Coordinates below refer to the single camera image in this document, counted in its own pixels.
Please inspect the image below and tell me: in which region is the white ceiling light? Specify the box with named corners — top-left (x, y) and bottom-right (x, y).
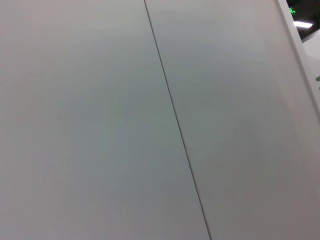
top-left (292, 20), bottom-right (314, 29)

